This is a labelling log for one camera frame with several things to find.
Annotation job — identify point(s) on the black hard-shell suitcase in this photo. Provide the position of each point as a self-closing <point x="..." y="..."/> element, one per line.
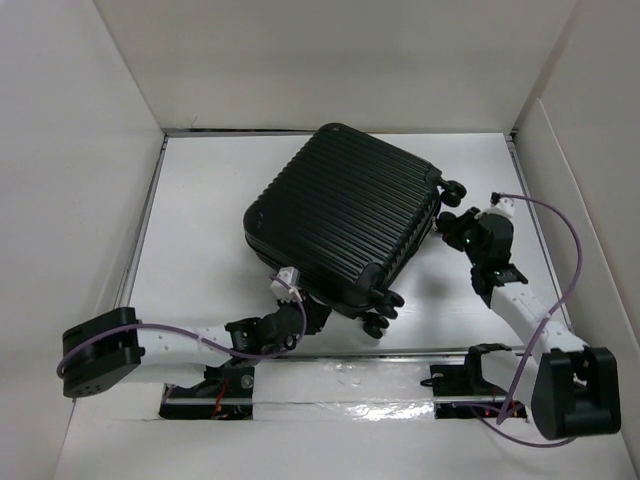
<point x="348" y="211"/>

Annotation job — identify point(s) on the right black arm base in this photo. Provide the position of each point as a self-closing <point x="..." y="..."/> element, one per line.
<point x="465" y="380"/>

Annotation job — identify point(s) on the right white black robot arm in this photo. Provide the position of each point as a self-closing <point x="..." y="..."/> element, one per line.
<point x="570" y="387"/>

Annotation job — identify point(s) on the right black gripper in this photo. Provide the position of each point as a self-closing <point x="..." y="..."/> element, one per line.
<point x="450" y="228"/>

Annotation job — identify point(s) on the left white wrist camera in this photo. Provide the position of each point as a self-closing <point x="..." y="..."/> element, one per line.
<point x="284" y="285"/>

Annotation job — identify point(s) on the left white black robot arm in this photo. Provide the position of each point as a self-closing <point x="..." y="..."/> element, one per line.
<point x="117" y="347"/>

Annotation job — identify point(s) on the silver aluminium rail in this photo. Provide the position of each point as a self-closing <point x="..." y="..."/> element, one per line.
<point x="350" y="356"/>

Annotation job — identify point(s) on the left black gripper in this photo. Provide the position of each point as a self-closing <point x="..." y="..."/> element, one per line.
<point x="314" y="312"/>

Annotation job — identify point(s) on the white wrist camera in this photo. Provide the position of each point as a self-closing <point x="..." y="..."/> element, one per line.
<point x="500" y="205"/>
<point x="284" y="285"/>

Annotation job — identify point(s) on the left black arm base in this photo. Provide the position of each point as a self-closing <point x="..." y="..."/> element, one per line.
<point x="225" y="394"/>

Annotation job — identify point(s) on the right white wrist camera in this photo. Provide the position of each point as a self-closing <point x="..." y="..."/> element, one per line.
<point x="500" y="205"/>

